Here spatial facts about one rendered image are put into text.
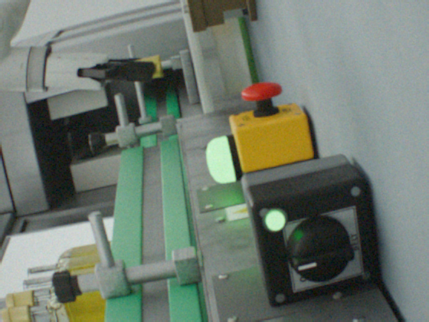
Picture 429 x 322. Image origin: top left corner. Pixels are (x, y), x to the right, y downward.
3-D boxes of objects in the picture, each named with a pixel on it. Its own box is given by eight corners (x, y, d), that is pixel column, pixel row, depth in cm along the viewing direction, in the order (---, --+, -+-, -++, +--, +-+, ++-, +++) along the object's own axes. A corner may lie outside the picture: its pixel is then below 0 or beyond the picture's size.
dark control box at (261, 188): (363, 248, 76) (259, 274, 76) (348, 150, 74) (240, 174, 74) (383, 280, 68) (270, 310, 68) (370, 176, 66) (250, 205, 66)
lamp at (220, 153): (240, 173, 101) (211, 179, 101) (231, 129, 100) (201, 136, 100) (244, 185, 97) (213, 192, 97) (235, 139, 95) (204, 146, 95)
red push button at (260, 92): (245, 118, 99) (238, 85, 99) (284, 110, 100) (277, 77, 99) (249, 126, 96) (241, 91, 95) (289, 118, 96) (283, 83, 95)
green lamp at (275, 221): (285, 227, 66) (267, 231, 66) (282, 210, 66) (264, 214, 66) (286, 229, 66) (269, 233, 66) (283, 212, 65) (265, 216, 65)
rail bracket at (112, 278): (205, 269, 85) (60, 294, 85) (186, 188, 83) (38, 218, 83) (207, 284, 81) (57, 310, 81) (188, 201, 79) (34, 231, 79)
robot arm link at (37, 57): (32, 87, 156) (47, 87, 156) (25, 95, 147) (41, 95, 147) (35, 43, 154) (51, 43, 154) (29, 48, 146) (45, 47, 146)
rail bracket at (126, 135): (191, 195, 145) (107, 212, 145) (166, 80, 141) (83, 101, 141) (191, 201, 142) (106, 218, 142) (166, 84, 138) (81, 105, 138)
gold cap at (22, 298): (41, 308, 126) (14, 312, 126) (34, 285, 125) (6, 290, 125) (39, 317, 122) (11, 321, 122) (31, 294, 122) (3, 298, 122)
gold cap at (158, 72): (159, 53, 153) (132, 59, 153) (159, 55, 149) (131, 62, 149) (163, 74, 154) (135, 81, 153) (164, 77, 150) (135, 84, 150)
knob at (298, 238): (352, 267, 68) (361, 282, 64) (291, 283, 67) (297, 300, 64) (345, 208, 66) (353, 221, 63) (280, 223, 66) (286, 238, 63)
